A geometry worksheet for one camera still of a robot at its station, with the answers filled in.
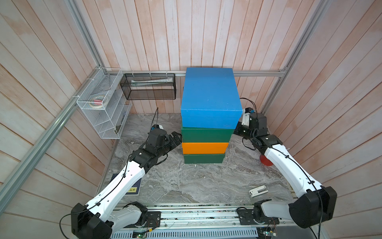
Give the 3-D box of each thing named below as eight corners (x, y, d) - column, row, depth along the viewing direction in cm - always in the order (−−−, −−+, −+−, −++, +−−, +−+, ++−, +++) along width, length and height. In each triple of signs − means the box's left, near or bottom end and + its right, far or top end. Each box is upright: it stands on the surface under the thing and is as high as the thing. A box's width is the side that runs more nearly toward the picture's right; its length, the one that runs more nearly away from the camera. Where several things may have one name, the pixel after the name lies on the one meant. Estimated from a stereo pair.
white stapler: (251, 198, 82) (253, 197, 80) (247, 191, 84) (249, 189, 82) (266, 192, 84) (269, 191, 82) (262, 186, 86) (264, 184, 84)
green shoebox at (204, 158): (184, 165, 95) (183, 155, 85) (184, 160, 97) (183, 151, 87) (221, 164, 95) (225, 155, 85) (220, 160, 97) (224, 150, 87)
